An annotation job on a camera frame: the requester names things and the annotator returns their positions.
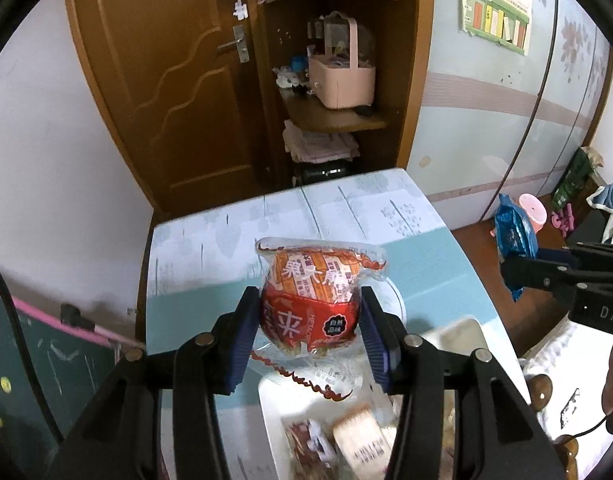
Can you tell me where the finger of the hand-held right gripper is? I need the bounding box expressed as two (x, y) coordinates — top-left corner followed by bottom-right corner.
(534, 242), (613, 273)
(501, 255), (587, 306)

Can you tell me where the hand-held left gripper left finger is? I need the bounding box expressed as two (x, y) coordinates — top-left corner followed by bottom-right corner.
(51, 285), (262, 480)

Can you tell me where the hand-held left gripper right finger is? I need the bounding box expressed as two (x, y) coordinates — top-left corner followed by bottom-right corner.
(359, 286), (562, 480)

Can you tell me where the blue snack packet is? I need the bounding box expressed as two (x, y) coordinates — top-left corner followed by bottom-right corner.
(493, 192), (540, 303)

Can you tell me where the red printed clear snack packet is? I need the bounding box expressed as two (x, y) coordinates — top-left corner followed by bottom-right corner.
(255, 236), (405, 406)

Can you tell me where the white plastic tray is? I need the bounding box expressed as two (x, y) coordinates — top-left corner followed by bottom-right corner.
(256, 316), (492, 480)

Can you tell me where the kraft paper snack packet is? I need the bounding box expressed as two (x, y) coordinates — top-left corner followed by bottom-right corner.
(331, 405), (400, 480)

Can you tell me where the pink toy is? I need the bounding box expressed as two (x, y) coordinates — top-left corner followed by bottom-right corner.
(551, 207), (576, 233)

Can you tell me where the black box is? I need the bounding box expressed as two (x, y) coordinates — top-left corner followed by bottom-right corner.
(567, 210), (613, 251)

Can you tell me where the checkered white blanket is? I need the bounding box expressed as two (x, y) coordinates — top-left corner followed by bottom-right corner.
(521, 320), (613, 480)

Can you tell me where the blue white cloth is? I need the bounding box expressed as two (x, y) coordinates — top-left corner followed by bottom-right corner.
(587, 182), (613, 246)

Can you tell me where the green bag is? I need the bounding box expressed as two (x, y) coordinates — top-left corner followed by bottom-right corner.
(551, 147), (605, 211)

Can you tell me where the round wooden knob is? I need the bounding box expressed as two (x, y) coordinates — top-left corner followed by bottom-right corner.
(529, 374), (555, 413)
(551, 435), (580, 480)

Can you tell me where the leaf printed tablecloth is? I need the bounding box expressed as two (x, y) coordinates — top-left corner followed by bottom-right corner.
(145, 167), (525, 480)

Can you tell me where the flower printed sliding wardrobe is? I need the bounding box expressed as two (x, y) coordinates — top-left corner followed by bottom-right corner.
(407, 0), (613, 223)

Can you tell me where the black appliance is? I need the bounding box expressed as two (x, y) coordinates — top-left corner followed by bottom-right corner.
(292, 157), (357, 188)

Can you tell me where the stack of folded cloths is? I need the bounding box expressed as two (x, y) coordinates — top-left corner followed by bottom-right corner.
(282, 119), (361, 164)

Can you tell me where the wooden corner shelf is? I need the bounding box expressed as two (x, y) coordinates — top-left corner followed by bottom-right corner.
(246, 0), (435, 196)

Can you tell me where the pink plastic basket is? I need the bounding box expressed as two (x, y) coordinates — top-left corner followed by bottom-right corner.
(307, 11), (377, 111)

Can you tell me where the pile of small toys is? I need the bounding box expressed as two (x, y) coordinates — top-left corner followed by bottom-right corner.
(274, 55), (312, 93)

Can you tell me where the brown wooden door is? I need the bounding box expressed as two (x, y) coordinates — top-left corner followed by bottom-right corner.
(64, 0), (272, 216)

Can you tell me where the green chalkboard with pink frame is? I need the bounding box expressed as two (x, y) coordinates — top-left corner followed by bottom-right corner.
(0, 277), (147, 480)

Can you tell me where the black cable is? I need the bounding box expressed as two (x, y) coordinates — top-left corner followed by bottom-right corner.
(0, 255), (67, 441)

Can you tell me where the wall poster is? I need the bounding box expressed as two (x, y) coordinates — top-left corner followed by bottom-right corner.
(459, 0), (533, 57)

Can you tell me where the metal door handle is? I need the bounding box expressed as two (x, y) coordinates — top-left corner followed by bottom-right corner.
(217, 25), (250, 64)

